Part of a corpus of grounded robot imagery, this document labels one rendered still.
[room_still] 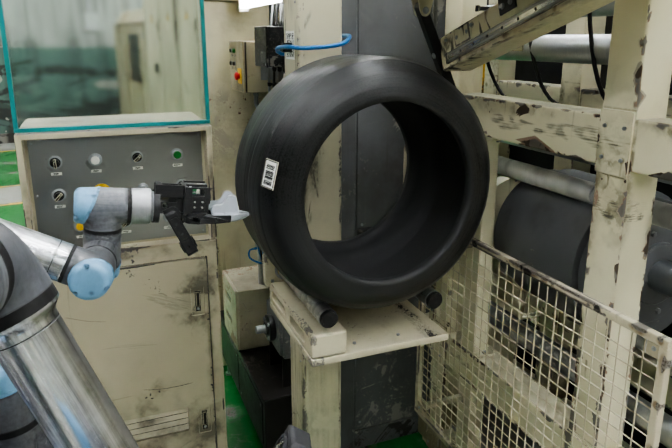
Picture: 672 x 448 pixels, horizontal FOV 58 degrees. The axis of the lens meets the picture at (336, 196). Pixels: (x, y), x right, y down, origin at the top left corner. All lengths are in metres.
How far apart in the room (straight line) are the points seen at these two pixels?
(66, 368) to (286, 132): 0.71
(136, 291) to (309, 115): 0.99
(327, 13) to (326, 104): 0.46
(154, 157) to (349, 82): 0.86
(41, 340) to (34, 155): 1.28
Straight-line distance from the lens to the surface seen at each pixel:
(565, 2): 1.39
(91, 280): 1.21
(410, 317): 1.68
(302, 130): 1.27
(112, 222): 1.33
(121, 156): 1.98
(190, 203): 1.33
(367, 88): 1.31
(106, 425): 0.79
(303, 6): 1.67
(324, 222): 1.76
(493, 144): 1.92
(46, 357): 0.74
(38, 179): 1.99
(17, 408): 1.35
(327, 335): 1.46
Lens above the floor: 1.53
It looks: 14 degrees down
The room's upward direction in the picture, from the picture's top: straight up
